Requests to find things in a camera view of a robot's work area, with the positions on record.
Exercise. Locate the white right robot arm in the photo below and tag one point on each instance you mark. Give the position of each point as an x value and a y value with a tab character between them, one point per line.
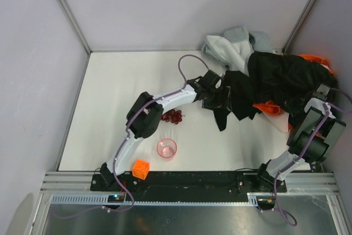
311	141

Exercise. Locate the slotted cable duct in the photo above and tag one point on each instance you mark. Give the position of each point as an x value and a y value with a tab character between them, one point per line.
233	199

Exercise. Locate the pink clear plastic cup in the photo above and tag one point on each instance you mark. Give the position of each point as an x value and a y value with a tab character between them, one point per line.
166	148

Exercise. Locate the orange cloth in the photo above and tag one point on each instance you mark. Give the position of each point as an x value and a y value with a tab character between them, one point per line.
283	80

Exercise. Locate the right aluminium frame post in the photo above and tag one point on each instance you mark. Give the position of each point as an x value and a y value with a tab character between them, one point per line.
298	25

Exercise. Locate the aluminium frame post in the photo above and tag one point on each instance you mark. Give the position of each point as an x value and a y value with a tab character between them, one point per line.
73	23
298	25

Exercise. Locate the left aluminium frame post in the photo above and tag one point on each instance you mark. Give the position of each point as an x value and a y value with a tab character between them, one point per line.
73	23

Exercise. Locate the grey white cloth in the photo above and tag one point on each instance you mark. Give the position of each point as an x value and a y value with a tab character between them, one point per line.
233	48

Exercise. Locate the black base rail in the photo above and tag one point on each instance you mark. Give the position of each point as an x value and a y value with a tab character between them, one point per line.
196	184

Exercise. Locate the red grape bunch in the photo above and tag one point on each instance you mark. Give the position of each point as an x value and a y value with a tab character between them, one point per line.
173	116

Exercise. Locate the orange fabric cube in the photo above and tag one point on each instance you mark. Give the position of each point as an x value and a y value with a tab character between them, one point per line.
140	169

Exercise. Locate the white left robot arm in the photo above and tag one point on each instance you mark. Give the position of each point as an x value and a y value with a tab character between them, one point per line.
145	115

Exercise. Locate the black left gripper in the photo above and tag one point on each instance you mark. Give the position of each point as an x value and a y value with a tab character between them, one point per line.
225	97

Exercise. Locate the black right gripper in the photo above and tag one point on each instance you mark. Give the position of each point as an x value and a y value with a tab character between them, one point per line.
326	92

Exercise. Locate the black cloth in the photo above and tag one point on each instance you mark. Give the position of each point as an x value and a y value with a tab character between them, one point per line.
243	95

